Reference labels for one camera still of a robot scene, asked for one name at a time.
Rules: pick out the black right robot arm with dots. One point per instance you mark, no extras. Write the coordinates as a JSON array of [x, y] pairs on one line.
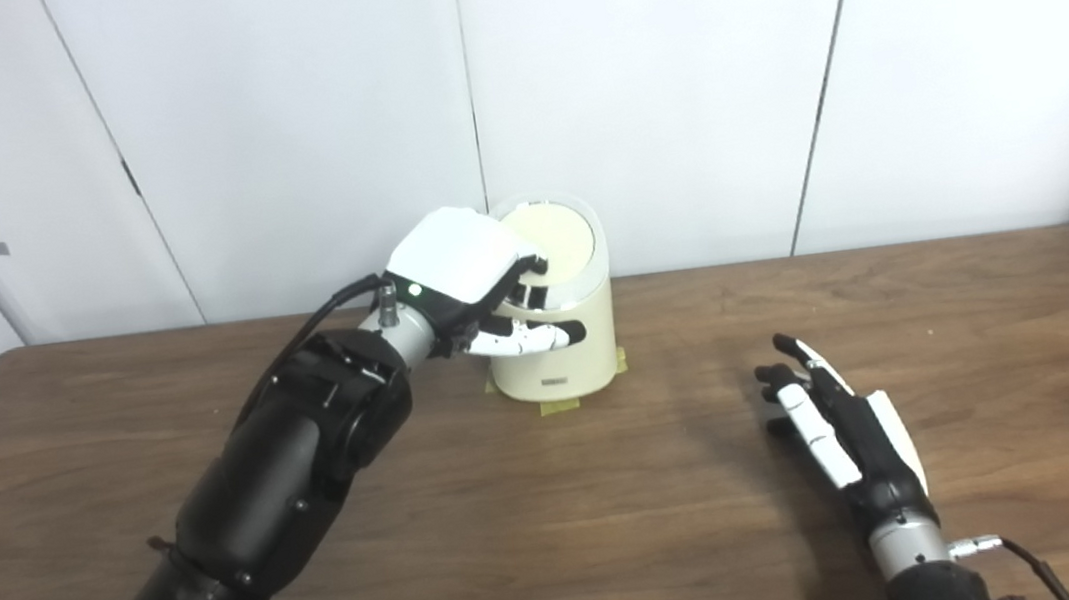
[[917, 568]]

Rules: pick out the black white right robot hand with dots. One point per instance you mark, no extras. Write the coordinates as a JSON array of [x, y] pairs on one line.
[[873, 443]]

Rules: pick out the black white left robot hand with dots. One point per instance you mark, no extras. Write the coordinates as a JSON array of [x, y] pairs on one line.
[[454, 259]]

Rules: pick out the cream-colored lidded bin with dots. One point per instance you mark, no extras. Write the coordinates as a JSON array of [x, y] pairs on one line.
[[581, 264]]

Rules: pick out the small black panel hinge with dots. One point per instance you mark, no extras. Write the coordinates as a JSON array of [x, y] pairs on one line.
[[131, 177]]

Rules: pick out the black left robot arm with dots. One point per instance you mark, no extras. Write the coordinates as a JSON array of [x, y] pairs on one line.
[[292, 468]]

